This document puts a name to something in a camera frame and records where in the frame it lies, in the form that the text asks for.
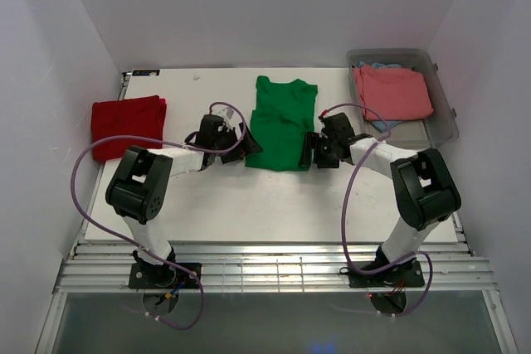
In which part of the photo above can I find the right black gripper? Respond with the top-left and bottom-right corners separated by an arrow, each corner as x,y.
298,131 -> 340,168

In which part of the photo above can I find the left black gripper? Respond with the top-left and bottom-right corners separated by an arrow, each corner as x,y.
213,123 -> 262,164

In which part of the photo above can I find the green t-shirt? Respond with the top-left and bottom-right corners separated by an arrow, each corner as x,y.
246,75 -> 318,172

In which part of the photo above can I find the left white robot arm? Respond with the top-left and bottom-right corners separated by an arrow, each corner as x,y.
105,114 -> 263,288

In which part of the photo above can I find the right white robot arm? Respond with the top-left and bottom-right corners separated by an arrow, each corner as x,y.
300,113 -> 461,285

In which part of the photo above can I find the light blue folded t-shirt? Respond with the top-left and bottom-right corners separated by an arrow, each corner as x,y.
356,61 -> 402,133

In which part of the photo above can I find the folded red t-shirt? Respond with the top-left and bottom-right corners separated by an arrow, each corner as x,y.
90,95 -> 167,163

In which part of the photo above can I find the pink folded t-shirt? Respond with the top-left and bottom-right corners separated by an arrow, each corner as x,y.
353,65 -> 433,121

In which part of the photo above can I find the blue label sticker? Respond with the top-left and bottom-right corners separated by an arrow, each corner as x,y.
131,70 -> 160,76

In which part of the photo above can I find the clear plastic bin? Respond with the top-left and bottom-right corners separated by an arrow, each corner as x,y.
347,48 -> 459,149

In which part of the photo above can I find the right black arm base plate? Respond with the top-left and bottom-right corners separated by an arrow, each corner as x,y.
339,258 -> 425,289

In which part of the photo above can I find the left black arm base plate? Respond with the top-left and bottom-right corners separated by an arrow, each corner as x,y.
127,263 -> 198,290

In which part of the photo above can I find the aluminium rail frame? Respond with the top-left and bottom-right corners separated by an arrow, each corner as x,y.
55,242 -> 498,293

